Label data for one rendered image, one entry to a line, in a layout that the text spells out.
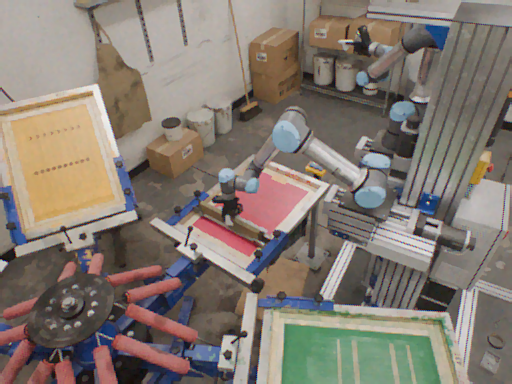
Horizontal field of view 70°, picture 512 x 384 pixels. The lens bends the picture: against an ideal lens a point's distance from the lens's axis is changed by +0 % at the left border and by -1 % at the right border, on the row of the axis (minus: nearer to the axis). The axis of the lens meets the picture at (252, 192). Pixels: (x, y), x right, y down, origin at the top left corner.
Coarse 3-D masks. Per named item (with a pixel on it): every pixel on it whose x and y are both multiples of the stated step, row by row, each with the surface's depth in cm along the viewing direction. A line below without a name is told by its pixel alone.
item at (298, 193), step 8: (280, 184) 230; (288, 184) 230; (288, 192) 224; (296, 192) 224; (304, 192) 224; (296, 200) 219; (288, 208) 214; (248, 216) 211; (280, 216) 209; (256, 224) 206; (264, 224) 205; (272, 224) 205; (232, 232) 202; (224, 240) 198; (232, 240) 198; (240, 240) 198; (240, 248) 193; (248, 248) 193; (256, 248) 193; (248, 256) 189
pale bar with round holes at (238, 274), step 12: (156, 228) 198; (168, 228) 195; (180, 240) 188; (192, 240) 188; (204, 252) 182; (216, 264) 177; (228, 264) 175; (228, 276) 176; (240, 276) 170; (252, 276) 169
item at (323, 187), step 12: (252, 156) 248; (240, 168) 239; (276, 168) 238; (288, 168) 236; (300, 180) 231; (312, 180) 226; (216, 192) 225; (324, 192) 219; (312, 204) 211; (300, 216) 204; (180, 228) 202; (288, 228) 197; (204, 240) 194; (216, 252) 188; (228, 252) 187; (240, 264) 181
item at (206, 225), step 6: (264, 174) 239; (264, 180) 234; (270, 180) 234; (216, 204) 220; (222, 204) 219; (198, 222) 209; (204, 222) 209; (210, 222) 209; (198, 228) 206; (204, 228) 206; (210, 228) 205; (216, 228) 205; (222, 228) 205; (210, 234) 202; (216, 234) 202; (222, 234) 202
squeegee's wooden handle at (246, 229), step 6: (204, 204) 205; (210, 204) 205; (204, 210) 207; (210, 210) 203; (216, 210) 201; (210, 216) 206; (216, 216) 203; (234, 222) 194; (240, 222) 193; (246, 222) 193; (234, 228) 198; (240, 228) 194; (246, 228) 190; (252, 228) 189; (246, 234) 194; (252, 234) 190; (258, 234) 188
